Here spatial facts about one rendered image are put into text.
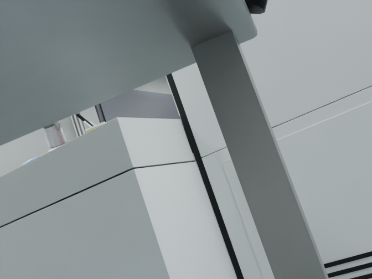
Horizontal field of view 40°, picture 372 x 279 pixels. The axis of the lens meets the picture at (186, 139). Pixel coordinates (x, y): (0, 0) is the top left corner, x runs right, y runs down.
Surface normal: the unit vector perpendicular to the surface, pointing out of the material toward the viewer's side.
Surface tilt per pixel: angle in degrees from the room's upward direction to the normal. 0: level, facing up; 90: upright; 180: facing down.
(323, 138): 90
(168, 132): 90
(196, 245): 90
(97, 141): 90
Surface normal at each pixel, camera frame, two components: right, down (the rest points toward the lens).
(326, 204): -0.49, 0.02
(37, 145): 0.82, -0.36
